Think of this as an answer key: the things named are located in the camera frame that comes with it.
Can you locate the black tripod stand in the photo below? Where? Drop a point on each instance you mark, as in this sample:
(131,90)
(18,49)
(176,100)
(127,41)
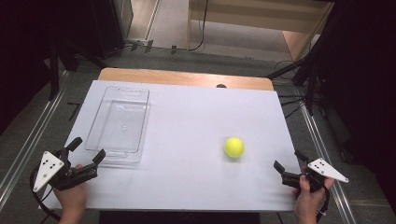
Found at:
(306,74)

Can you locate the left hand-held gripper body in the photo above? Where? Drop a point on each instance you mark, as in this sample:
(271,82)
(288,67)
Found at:
(46,169)

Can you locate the dark round table grommet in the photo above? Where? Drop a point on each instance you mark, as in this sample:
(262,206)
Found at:
(221,86)

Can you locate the light wooden counter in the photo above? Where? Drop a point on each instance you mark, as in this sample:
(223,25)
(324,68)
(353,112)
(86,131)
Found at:
(249,18)

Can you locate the metal floor rail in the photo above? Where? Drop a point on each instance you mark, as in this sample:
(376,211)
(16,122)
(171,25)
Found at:
(327,168)
(31,146)

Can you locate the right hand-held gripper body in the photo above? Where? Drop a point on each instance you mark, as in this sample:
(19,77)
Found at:
(327,170)

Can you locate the black stand post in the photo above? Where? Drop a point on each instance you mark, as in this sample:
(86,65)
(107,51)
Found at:
(54,71)

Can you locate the black curtain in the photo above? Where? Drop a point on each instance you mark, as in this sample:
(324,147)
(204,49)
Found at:
(361,77)

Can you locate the yellow tennis ball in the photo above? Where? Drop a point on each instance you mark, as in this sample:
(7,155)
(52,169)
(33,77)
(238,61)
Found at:
(234,147)

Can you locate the clear plastic bin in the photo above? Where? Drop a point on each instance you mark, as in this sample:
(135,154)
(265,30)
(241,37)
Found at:
(120,124)

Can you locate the person's left hand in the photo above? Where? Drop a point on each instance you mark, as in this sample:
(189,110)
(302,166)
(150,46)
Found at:
(73,196)

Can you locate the person's right hand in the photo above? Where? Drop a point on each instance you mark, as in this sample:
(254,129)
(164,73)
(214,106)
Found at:
(306,200)

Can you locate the wooden table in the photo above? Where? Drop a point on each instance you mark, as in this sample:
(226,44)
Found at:
(174,77)

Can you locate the black cabinet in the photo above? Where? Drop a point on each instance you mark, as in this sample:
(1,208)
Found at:
(106,25)

